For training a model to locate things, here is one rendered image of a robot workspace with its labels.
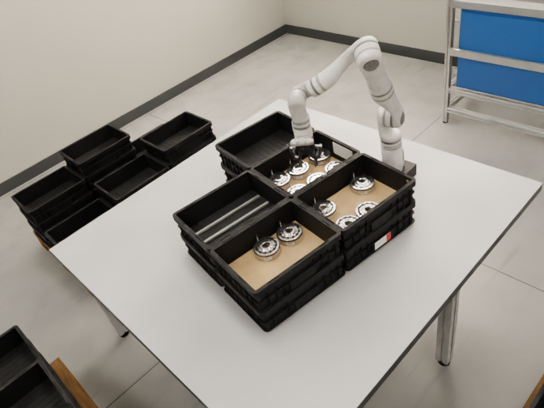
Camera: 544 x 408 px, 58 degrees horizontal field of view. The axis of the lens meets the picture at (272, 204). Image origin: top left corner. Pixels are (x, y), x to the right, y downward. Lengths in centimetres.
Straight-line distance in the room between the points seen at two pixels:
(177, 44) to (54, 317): 292
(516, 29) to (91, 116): 345
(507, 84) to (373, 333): 235
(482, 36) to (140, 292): 267
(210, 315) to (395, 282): 71
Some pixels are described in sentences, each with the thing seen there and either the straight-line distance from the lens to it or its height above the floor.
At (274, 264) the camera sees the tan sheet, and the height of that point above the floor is 83.
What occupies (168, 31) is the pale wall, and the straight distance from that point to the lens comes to 507.
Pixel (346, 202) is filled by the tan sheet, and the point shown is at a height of 83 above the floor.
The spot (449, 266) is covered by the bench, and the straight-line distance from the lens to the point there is 199.
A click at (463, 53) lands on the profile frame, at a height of 59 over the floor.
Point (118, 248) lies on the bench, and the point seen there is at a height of 70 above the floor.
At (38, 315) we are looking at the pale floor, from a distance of 341.
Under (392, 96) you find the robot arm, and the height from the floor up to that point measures 120.
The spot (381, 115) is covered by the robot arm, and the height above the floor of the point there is 107.
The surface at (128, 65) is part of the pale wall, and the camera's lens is 489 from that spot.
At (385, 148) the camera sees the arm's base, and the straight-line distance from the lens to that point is 223.
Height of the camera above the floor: 217
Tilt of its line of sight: 39 degrees down
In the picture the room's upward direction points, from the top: 13 degrees counter-clockwise
